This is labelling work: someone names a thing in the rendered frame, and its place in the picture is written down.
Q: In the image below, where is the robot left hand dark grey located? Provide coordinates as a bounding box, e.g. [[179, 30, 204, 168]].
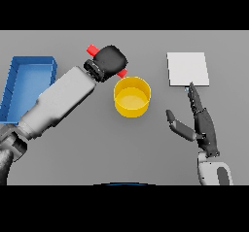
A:
[[83, 44, 128, 83]]

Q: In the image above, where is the robot right hand dark grey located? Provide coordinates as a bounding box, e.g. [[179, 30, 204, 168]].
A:
[[165, 82, 221, 158]]

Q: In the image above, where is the red beaker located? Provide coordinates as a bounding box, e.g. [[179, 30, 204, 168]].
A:
[[86, 44, 128, 79]]

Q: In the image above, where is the yellow bowl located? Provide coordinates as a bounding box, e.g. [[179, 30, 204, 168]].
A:
[[113, 76, 153, 118]]

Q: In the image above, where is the pale square scale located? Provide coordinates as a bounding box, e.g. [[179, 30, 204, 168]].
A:
[[166, 51, 210, 87]]

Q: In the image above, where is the blue tray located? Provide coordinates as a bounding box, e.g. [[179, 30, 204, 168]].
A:
[[0, 55, 58, 125]]

